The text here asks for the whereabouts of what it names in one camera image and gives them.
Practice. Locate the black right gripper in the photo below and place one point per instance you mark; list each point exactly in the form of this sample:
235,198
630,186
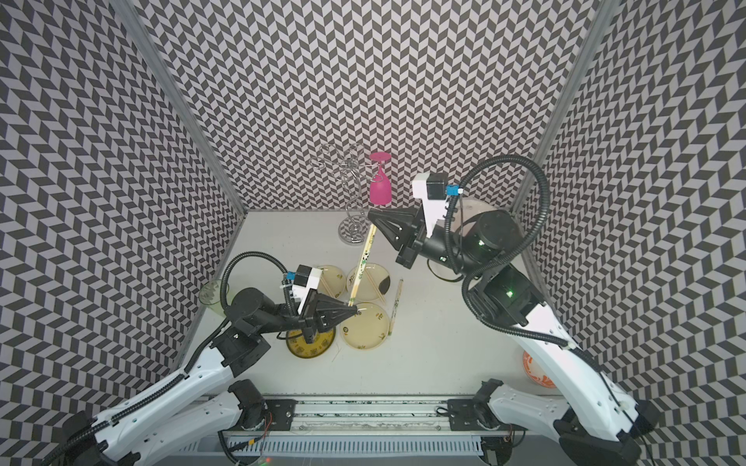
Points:
400,224

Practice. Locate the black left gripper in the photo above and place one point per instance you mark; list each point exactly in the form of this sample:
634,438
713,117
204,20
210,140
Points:
321,305

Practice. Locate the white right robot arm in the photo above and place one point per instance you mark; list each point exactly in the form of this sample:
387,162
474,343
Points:
595,422

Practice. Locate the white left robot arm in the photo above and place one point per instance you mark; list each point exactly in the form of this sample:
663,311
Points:
207,394

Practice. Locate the cream plate left rear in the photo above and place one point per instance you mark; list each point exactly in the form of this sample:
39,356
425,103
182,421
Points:
336,278

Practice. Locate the yellow patterned plate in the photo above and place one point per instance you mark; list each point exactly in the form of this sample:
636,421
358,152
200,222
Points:
298,346

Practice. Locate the pink wine glass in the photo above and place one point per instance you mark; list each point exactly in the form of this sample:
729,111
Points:
380,193

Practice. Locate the cream plate with red stamps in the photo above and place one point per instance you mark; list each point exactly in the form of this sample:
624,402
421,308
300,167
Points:
368,329

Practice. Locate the white trash bin with bag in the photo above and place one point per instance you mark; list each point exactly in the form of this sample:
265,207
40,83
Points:
467,210

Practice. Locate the chrome glass rack stand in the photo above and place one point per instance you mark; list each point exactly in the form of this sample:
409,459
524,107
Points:
348,166

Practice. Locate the green drinking glass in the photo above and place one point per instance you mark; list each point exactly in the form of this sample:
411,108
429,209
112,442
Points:
210,297

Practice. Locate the orange patterned bowl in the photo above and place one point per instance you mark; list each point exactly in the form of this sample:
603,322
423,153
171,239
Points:
535,373

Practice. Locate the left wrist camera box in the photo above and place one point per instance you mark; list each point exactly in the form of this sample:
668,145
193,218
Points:
302,283

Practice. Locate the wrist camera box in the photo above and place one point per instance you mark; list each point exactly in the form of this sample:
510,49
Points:
434,192
302,283

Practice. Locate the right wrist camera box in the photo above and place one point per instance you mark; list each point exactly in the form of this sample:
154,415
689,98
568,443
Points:
434,192

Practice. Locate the metal base rail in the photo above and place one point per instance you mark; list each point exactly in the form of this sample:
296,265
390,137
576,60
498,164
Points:
310,428

